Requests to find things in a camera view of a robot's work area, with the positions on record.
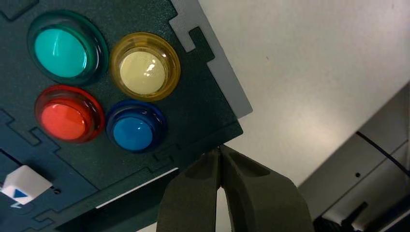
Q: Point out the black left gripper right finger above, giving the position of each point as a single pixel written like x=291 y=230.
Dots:
x=262 y=201

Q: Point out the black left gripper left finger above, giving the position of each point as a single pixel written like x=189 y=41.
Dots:
x=192 y=198

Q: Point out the dark blue grey control box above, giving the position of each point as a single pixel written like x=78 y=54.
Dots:
x=105 y=179

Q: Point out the blue round push button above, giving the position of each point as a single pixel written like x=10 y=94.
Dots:
x=134 y=131

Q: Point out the yellow round push button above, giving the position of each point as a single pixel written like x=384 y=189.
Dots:
x=143 y=72

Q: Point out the red round push button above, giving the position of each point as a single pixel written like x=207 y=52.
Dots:
x=65 y=118

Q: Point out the white slider knob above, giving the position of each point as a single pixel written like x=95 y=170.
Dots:
x=24 y=182

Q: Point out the green round push button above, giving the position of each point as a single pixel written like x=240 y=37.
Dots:
x=61 y=52

